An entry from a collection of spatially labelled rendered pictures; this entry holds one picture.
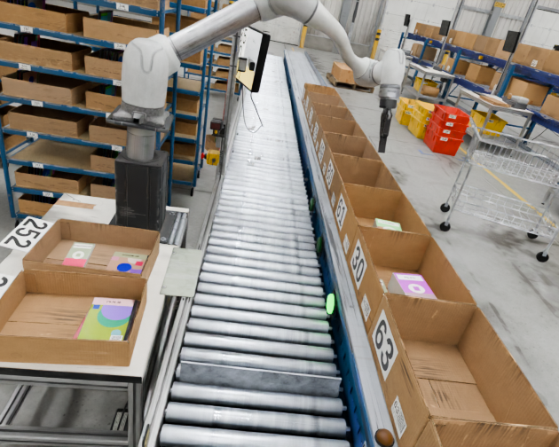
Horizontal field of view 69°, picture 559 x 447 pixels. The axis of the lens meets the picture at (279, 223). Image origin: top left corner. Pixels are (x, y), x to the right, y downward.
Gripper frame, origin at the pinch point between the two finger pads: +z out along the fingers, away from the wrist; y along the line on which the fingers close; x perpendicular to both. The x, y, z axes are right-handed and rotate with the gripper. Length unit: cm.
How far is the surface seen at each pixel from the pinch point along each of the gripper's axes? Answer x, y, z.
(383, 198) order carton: 3.3, 3.2, 24.0
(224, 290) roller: -62, 48, 59
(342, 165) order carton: -12.8, -33.0, 12.4
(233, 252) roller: -62, 23, 51
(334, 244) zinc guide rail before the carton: -20, 29, 42
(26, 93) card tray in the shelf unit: -200, -56, -12
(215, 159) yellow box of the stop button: -84, -46, 16
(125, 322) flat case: -87, 78, 60
